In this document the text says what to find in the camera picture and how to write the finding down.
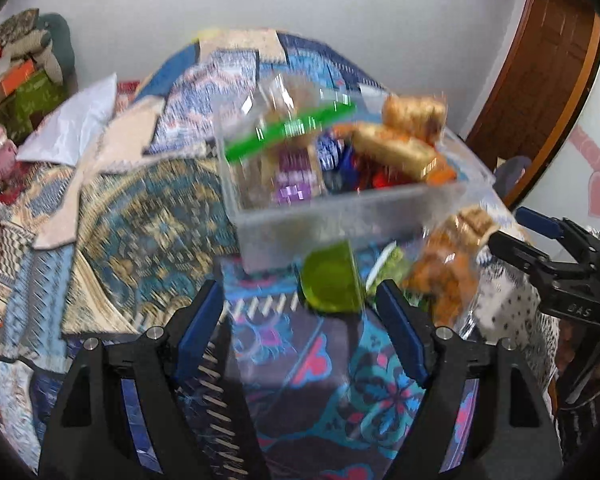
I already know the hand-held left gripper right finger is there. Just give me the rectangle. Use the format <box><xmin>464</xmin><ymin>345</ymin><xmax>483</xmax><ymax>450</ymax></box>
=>
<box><xmin>374</xmin><ymin>279</ymin><xmax>563</xmax><ymax>480</ymax></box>

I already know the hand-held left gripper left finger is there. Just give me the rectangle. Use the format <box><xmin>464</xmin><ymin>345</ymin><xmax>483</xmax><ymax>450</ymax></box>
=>
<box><xmin>39</xmin><ymin>279</ymin><xmax>227</xmax><ymax>480</ymax></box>

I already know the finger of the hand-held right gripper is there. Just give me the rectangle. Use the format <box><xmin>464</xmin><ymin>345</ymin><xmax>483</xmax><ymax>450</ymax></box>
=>
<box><xmin>488</xmin><ymin>230</ymin><xmax>571</xmax><ymax>291</ymax></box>
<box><xmin>515</xmin><ymin>206</ymin><xmax>600</xmax><ymax>273</ymax></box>

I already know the green jelly cup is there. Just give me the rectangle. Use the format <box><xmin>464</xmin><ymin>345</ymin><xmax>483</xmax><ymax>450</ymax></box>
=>
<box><xmin>300</xmin><ymin>241</ymin><xmax>365</xmax><ymax>317</ymax></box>

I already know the orange snack packet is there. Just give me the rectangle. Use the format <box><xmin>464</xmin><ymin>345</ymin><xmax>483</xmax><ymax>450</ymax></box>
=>
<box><xmin>424</xmin><ymin>165</ymin><xmax>459</xmax><ymax>187</ymax></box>

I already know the clear plastic storage container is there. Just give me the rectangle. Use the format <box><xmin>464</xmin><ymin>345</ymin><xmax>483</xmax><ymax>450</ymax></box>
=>
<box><xmin>215</xmin><ymin>87</ymin><xmax>468</xmax><ymax>276</ymax></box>

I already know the brown cake bar packet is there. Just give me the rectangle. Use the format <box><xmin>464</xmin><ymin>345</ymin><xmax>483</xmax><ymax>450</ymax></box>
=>
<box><xmin>351</xmin><ymin>124</ymin><xmax>447</xmax><ymax>182</ymax></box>

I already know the red snack packet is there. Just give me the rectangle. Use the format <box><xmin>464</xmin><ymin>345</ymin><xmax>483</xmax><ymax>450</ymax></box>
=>
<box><xmin>354</xmin><ymin>154</ymin><xmax>408</xmax><ymax>192</ymax></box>

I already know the purple snack packet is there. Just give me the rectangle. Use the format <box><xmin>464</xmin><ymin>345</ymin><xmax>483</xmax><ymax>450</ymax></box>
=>
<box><xmin>274</xmin><ymin>149</ymin><xmax>327</xmax><ymax>206</ymax></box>

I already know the blue snack packet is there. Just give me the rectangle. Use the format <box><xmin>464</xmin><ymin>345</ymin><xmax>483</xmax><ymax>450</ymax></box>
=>
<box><xmin>314</xmin><ymin>129</ymin><xmax>357</xmax><ymax>193</ymax></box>

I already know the green-sealed clear cookie bag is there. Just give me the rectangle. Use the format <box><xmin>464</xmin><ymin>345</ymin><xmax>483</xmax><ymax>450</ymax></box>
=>
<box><xmin>224</xmin><ymin>74</ymin><xmax>357</xmax><ymax>163</ymax></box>

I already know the person's right hand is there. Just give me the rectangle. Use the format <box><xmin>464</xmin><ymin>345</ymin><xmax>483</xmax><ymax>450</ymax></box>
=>
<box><xmin>555</xmin><ymin>317</ymin><xmax>600</xmax><ymax>396</ymax></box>

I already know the dark grey chair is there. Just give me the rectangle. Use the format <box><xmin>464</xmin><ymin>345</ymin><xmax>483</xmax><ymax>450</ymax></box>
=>
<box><xmin>494</xmin><ymin>154</ymin><xmax>532</xmax><ymax>197</ymax></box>

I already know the white sliding wardrobe door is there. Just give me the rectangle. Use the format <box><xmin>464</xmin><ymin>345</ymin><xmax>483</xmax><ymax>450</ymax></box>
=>
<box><xmin>529</xmin><ymin>30</ymin><xmax>600</xmax><ymax>233</ymax></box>

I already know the wooden door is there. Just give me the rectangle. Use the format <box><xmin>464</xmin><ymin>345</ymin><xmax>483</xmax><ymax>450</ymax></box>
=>
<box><xmin>464</xmin><ymin>0</ymin><xmax>600</xmax><ymax>207</ymax></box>

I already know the white pillow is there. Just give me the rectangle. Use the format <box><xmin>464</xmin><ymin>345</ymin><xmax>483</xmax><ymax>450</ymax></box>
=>
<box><xmin>16</xmin><ymin>72</ymin><xmax>119</xmax><ymax>167</ymax></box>

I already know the pink plush toy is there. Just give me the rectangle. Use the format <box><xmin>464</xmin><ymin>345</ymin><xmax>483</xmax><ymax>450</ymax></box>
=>
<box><xmin>0</xmin><ymin>124</ymin><xmax>20</xmax><ymax>182</ymax></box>

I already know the orange box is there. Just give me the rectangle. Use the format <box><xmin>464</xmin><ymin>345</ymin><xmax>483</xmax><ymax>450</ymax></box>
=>
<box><xmin>0</xmin><ymin>56</ymin><xmax>37</xmax><ymax>104</ymax></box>

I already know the teal cushion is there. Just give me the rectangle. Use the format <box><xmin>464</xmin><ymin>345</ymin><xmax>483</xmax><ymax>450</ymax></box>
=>
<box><xmin>34</xmin><ymin>11</ymin><xmax>77</xmax><ymax>87</ymax></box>

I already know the patterned cloth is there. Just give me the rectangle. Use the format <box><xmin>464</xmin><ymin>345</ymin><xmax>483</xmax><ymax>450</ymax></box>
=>
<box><xmin>0</xmin><ymin>6</ymin><xmax>42</xmax><ymax>42</ymax></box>

